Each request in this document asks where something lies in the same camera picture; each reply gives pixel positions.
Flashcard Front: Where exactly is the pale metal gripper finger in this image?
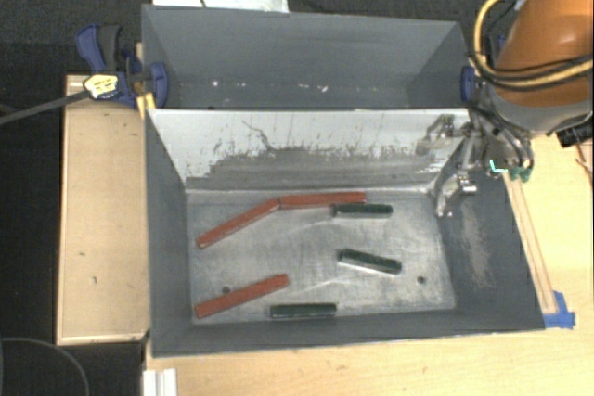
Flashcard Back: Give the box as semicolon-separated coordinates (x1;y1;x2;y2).
433;168;479;219
415;114;460;157

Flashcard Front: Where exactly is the dark green flat block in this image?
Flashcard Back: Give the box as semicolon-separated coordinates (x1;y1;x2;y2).
336;248;404;276
269;301;339;321
330;202;394;220

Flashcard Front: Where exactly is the red-brown flat block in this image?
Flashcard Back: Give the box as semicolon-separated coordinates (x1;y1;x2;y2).
195;197;282;250
278;190;368;211
193;273;291;320

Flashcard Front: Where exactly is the grey metal bin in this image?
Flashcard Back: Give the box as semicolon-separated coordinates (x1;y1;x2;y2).
138;3;548;359

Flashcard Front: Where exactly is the pale wood flat board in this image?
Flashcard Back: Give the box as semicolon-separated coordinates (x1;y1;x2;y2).
55;73;153;347

